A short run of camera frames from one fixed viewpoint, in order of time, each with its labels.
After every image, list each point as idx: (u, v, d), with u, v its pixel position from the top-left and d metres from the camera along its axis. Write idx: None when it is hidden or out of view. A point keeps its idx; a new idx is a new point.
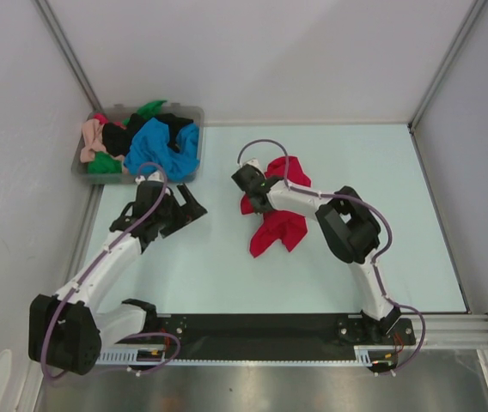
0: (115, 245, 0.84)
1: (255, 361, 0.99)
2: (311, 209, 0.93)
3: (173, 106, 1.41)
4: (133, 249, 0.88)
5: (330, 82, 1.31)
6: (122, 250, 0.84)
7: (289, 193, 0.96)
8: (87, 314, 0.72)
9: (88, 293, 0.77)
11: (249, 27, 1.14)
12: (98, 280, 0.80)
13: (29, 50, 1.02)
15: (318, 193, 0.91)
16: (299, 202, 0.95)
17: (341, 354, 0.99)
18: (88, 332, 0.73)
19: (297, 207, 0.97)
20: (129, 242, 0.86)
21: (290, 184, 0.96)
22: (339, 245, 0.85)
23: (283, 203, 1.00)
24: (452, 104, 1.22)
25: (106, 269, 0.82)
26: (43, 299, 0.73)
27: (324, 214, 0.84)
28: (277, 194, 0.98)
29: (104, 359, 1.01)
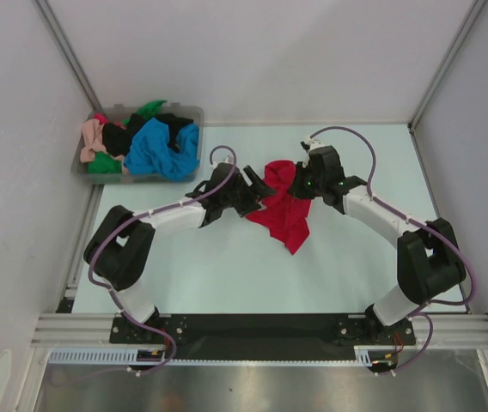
0: (188, 205, 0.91)
1: (256, 361, 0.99)
2: (390, 229, 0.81)
3: (173, 106, 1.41)
4: (193, 221, 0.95)
5: (330, 82, 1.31)
6: (189, 212, 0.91)
7: (370, 204, 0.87)
8: (149, 234, 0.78)
9: (157, 221, 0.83)
11: (249, 27, 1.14)
12: (167, 218, 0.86)
13: (30, 50, 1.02)
15: (406, 216, 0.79)
16: (375, 214, 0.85)
17: (341, 354, 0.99)
18: (142, 255, 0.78)
19: (369, 220, 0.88)
20: (196, 209, 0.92)
21: (375, 194, 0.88)
22: (412, 281, 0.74)
23: (353, 210, 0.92)
24: (452, 104, 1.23)
25: (178, 216, 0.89)
26: (118, 209, 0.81)
27: (406, 242, 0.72)
28: (356, 200, 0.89)
29: (104, 359, 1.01)
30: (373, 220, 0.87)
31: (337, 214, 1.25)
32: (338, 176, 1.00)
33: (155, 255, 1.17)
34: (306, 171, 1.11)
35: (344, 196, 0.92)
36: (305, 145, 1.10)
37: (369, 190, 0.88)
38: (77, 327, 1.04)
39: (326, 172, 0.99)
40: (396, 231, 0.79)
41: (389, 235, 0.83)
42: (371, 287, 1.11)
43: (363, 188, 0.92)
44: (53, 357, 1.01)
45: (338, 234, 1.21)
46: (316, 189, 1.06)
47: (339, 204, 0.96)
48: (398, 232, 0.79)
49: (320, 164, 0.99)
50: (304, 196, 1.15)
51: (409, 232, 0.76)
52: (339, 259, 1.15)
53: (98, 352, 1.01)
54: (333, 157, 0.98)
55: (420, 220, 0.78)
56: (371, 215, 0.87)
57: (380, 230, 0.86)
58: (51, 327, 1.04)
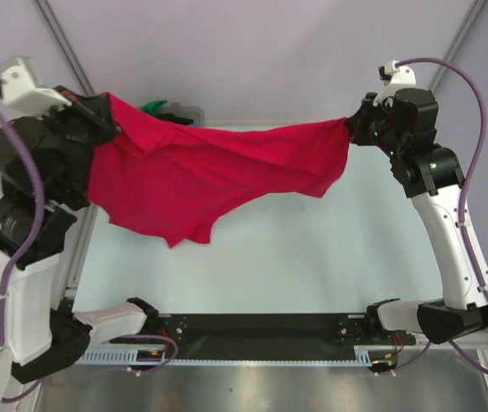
0: (8, 288, 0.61)
1: (255, 361, 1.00)
2: (454, 282, 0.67)
3: (173, 106, 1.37)
4: (39, 267, 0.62)
5: (331, 81, 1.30)
6: (21, 291, 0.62)
7: (452, 231, 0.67)
8: (33, 366, 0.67)
9: (20, 351, 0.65)
11: (249, 26, 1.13)
12: (21, 330, 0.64)
13: (28, 50, 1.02)
15: (484, 287, 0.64)
16: (450, 250, 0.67)
17: (341, 354, 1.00)
18: (50, 365, 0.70)
19: (437, 239, 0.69)
20: (21, 281, 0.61)
21: (465, 224, 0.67)
22: (439, 330, 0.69)
23: (421, 213, 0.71)
24: (453, 105, 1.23)
25: (21, 315, 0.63)
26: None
27: (463, 320, 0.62)
28: (440, 215, 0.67)
29: (104, 359, 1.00)
30: (442, 245, 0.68)
31: (338, 215, 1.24)
32: (425, 146, 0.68)
33: (155, 255, 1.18)
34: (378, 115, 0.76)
35: (429, 194, 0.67)
36: (386, 72, 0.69)
37: (461, 215, 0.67)
38: None
39: (413, 130, 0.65)
40: (460, 291, 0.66)
41: (450, 285, 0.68)
42: (371, 287, 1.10)
43: (457, 191, 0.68)
44: None
45: (340, 235, 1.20)
46: (383, 146, 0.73)
47: (413, 187, 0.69)
48: (461, 296, 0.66)
49: (409, 118, 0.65)
50: (361, 142, 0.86)
51: (474, 310, 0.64)
52: (339, 259, 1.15)
53: (99, 352, 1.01)
54: (434, 114, 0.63)
55: None
56: (445, 242, 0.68)
57: (445, 263, 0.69)
58: None
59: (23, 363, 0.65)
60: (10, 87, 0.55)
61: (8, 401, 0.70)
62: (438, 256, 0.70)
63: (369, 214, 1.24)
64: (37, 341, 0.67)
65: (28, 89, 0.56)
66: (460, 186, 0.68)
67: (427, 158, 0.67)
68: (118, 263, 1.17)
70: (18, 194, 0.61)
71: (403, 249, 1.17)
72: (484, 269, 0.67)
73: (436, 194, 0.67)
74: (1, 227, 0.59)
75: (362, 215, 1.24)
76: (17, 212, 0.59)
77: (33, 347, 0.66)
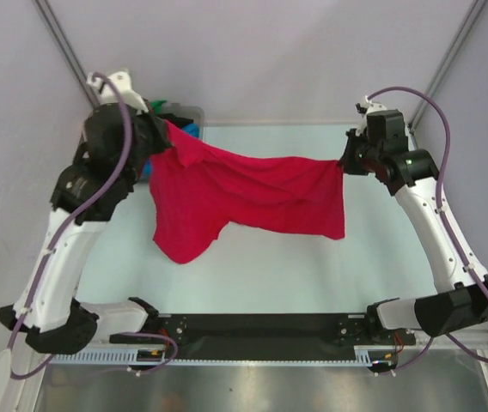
0: (57, 243, 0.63)
1: (255, 361, 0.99)
2: (441, 266, 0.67)
3: (173, 106, 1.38)
4: (90, 229, 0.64)
5: (331, 81, 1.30)
6: (69, 247, 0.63)
7: (432, 217, 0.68)
8: (47, 334, 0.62)
9: (43, 316, 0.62)
11: (249, 27, 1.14)
12: (51, 293, 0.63)
13: (29, 50, 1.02)
15: (469, 265, 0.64)
16: (433, 234, 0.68)
17: (341, 354, 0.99)
18: (65, 337, 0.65)
19: (420, 227, 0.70)
20: (74, 236, 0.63)
21: (444, 209, 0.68)
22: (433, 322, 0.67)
23: (402, 205, 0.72)
24: (452, 104, 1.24)
25: (58, 274, 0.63)
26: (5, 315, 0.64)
27: (453, 299, 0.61)
28: (418, 202, 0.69)
29: (106, 359, 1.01)
30: (425, 233, 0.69)
31: None
32: (401, 149, 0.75)
33: (155, 255, 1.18)
34: (362, 141, 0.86)
35: (406, 185, 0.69)
36: (362, 106, 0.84)
37: (440, 202, 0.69)
38: None
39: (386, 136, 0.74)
40: (446, 273, 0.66)
41: (438, 270, 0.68)
42: (372, 287, 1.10)
43: (434, 182, 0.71)
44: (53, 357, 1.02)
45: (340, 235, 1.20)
46: (367, 162, 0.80)
47: (394, 184, 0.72)
48: (449, 278, 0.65)
49: (381, 129, 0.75)
50: (353, 172, 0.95)
51: (463, 289, 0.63)
52: (339, 259, 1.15)
53: (100, 352, 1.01)
54: (400, 123, 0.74)
55: (478, 273, 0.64)
56: (428, 228, 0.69)
57: (429, 249, 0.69)
58: None
59: (44, 330, 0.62)
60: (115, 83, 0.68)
61: (14, 377, 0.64)
62: (423, 245, 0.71)
63: (369, 214, 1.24)
64: (60, 312, 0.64)
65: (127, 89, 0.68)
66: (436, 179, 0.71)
67: (404, 156, 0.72)
68: (118, 263, 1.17)
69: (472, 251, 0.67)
70: (87, 163, 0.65)
71: (403, 249, 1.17)
72: (466, 250, 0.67)
73: (414, 184, 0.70)
74: (70, 184, 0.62)
75: (362, 215, 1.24)
76: (88, 176, 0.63)
77: (56, 316, 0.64)
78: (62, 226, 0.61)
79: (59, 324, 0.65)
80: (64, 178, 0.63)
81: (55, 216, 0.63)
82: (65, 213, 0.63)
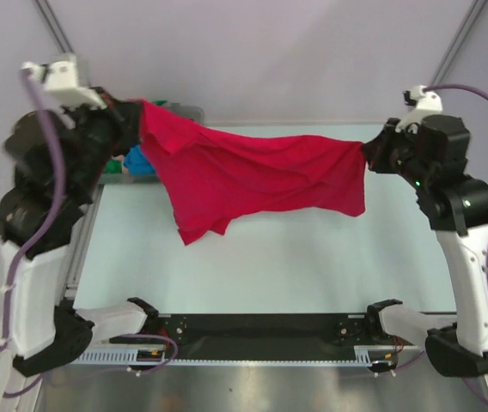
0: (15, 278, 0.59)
1: (256, 361, 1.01)
2: (472, 326, 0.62)
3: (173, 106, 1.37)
4: (45, 259, 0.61)
5: (331, 81, 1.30)
6: (28, 280, 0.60)
7: (478, 275, 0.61)
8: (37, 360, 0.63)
9: (24, 343, 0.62)
11: (249, 26, 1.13)
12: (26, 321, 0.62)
13: (28, 50, 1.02)
15: None
16: (472, 293, 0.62)
17: (341, 354, 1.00)
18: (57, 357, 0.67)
19: (460, 276, 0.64)
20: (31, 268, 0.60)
21: None
22: (447, 365, 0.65)
23: (444, 245, 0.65)
24: (453, 104, 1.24)
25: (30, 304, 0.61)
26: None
27: (476, 361, 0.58)
28: (466, 256, 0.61)
29: (105, 359, 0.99)
30: (464, 284, 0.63)
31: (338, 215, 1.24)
32: (457, 174, 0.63)
33: (156, 256, 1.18)
34: (401, 140, 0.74)
35: (457, 234, 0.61)
36: (412, 98, 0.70)
37: None
38: None
39: (442, 160, 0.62)
40: (477, 336, 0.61)
41: (465, 323, 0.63)
42: (372, 287, 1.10)
43: None
44: None
45: (341, 235, 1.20)
46: (407, 174, 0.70)
47: (441, 222, 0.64)
48: (478, 342, 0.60)
49: (438, 146, 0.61)
50: (382, 169, 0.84)
51: None
52: (340, 259, 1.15)
53: (100, 352, 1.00)
54: (466, 143, 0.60)
55: None
56: (469, 285, 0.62)
57: (463, 299, 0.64)
58: None
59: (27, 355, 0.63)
60: (56, 77, 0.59)
61: (7, 396, 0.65)
62: (456, 290, 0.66)
63: (370, 214, 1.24)
64: (42, 334, 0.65)
65: (70, 85, 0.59)
66: None
67: (460, 192, 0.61)
68: (119, 263, 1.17)
69: None
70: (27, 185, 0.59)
71: (403, 249, 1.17)
72: None
73: (466, 235, 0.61)
74: (11, 216, 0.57)
75: (362, 215, 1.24)
76: (29, 202, 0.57)
77: (38, 340, 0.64)
78: (13, 263, 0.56)
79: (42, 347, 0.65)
80: (7, 208, 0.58)
81: (3, 250, 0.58)
82: (14, 247, 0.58)
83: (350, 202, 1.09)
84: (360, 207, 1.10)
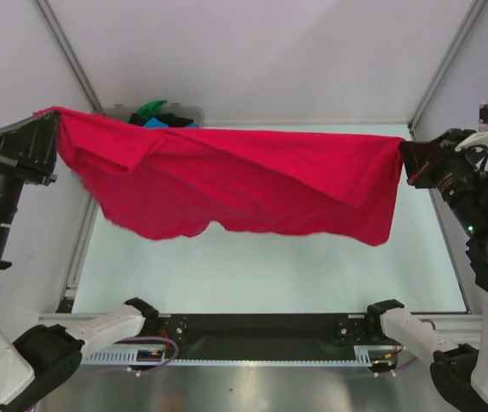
0: None
1: (255, 361, 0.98)
2: None
3: (173, 106, 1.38)
4: None
5: (331, 81, 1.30)
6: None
7: None
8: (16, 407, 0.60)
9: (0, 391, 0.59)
11: (249, 26, 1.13)
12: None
13: (29, 50, 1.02)
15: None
16: None
17: (341, 354, 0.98)
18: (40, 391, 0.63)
19: None
20: None
21: None
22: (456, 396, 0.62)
23: None
24: (452, 104, 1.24)
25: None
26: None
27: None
28: None
29: (104, 359, 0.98)
30: None
31: None
32: None
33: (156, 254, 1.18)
34: (457, 164, 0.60)
35: None
36: None
37: None
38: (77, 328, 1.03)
39: None
40: None
41: (485, 374, 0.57)
42: (372, 287, 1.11)
43: None
44: None
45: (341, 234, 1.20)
46: (459, 213, 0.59)
47: None
48: None
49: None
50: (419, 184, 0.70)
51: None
52: (340, 259, 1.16)
53: (100, 352, 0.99)
54: None
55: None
56: None
57: None
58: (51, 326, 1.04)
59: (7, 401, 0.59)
60: None
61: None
62: (483, 341, 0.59)
63: None
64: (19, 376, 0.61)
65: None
66: None
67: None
68: (119, 263, 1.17)
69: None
70: None
71: (402, 248, 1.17)
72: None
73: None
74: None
75: None
76: None
77: (15, 383, 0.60)
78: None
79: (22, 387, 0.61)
80: None
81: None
82: None
83: (369, 233, 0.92)
84: (386, 238, 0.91)
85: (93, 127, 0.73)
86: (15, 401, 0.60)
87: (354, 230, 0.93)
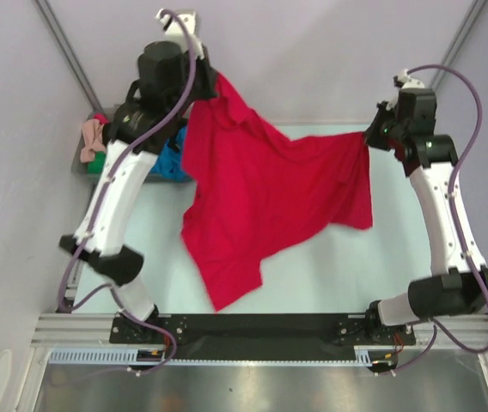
0: (116, 172, 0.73)
1: (256, 361, 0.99)
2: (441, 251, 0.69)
3: None
4: (144, 160, 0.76)
5: (331, 81, 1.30)
6: (126, 177, 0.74)
7: (441, 201, 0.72)
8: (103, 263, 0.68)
9: (104, 236, 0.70)
11: (250, 26, 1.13)
12: (110, 218, 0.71)
13: (29, 49, 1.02)
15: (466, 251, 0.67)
16: (438, 220, 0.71)
17: (342, 354, 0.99)
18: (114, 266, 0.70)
19: (427, 204, 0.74)
20: (132, 165, 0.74)
21: (454, 194, 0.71)
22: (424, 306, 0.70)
23: (416, 187, 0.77)
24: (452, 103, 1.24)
25: (117, 199, 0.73)
26: (67, 240, 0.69)
27: (443, 281, 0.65)
28: (430, 186, 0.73)
29: (104, 359, 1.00)
30: (431, 215, 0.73)
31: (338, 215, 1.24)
32: (428, 130, 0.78)
33: (156, 254, 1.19)
34: (389, 114, 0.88)
35: (421, 166, 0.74)
36: (399, 80, 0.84)
37: (452, 188, 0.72)
38: (77, 328, 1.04)
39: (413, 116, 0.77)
40: (444, 257, 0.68)
41: (435, 250, 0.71)
42: (371, 287, 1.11)
43: (451, 168, 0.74)
44: (53, 357, 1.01)
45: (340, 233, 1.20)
46: (391, 139, 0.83)
47: (411, 166, 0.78)
48: (444, 262, 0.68)
49: (409, 108, 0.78)
50: (375, 144, 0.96)
51: (454, 272, 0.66)
52: (339, 258, 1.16)
53: (99, 352, 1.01)
54: (432, 104, 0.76)
55: (477, 262, 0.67)
56: (435, 209, 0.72)
57: (431, 228, 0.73)
58: (51, 325, 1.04)
59: (103, 252, 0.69)
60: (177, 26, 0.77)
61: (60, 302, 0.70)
62: (429, 225, 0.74)
63: None
64: (117, 239, 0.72)
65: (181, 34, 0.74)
66: (454, 166, 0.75)
67: (425, 140, 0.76)
68: None
69: (473, 240, 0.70)
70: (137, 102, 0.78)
71: (403, 249, 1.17)
72: (469, 239, 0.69)
73: (430, 167, 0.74)
74: (128, 118, 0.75)
75: None
76: (141, 114, 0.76)
77: (113, 241, 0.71)
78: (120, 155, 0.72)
79: (112, 248, 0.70)
80: (121, 115, 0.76)
81: (113, 148, 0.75)
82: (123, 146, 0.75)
83: (363, 224, 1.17)
84: (370, 224, 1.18)
85: (234, 96, 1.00)
86: (105, 257, 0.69)
87: (351, 219, 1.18)
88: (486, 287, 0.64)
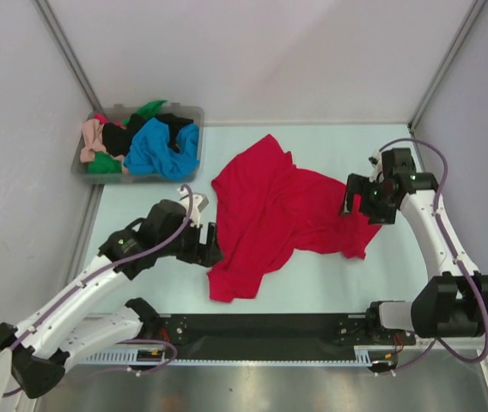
0: (89, 282, 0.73)
1: (256, 361, 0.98)
2: (434, 261, 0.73)
3: (173, 106, 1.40)
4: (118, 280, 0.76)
5: (330, 81, 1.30)
6: (96, 289, 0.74)
7: (429, 218, 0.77)
8: (38, 364, 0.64)
9: (43, 338, 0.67)
11: (249, 26, 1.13)
12: (62, 321, 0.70)
13: (29, 51, 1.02)
15: (457, 257, 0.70)
16: (428, 233, 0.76)
17: (342, 354, 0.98)
18: (44, 372, 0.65)
19: (417, 226, 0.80)
20: (106, 280, 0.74)
21: (439, 211, 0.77)
22: (423, 319, 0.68)
23: (407, 216, 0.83)
24: (451, 104, 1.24)
25: (76, 307, 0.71)
26: (3, 330, 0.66)
27: (438, 282, 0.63)
28: (417, 206, 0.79)
29: (104, 359, 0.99)
30: (421, 233, 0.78)
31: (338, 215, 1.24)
32: None
33: None
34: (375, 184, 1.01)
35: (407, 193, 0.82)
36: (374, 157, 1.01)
37: (436, 205, 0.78)
38: None
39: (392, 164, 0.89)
40: (438, 264, 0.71)
41: (430, 261, 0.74)
42: (371, 287, 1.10)
43: (433, 194, 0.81)
44: None
45: None
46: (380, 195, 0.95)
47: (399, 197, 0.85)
48: (438, 267, 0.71)
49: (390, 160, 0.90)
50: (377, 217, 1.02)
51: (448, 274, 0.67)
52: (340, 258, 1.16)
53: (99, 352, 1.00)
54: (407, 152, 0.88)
55: (468, 266, 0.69)
56: (424, 227, 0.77)
57: (423, 246, 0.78)
58: None
59: (36, 352, 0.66)
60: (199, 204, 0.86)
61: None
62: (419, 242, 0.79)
63: None
64: (52, 346, 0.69)
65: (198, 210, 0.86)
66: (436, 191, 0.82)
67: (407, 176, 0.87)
68: None
69: (465, 251, 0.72)
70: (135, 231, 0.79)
71: (403, 248, 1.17)
72: (460, 248, 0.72)
73: (414, 194, 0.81)
74: (121, 243, 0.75)
75: None
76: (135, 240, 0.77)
77: (49, 346, 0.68)
78: (103, 268, 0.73)
79: (43, 357, 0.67)
80: (117, 236, 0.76)
81: (98, 259, 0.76)
82: (101, 261, 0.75)
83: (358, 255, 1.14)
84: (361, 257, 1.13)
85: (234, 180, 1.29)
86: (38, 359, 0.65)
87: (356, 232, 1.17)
88: (479, 292, 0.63)
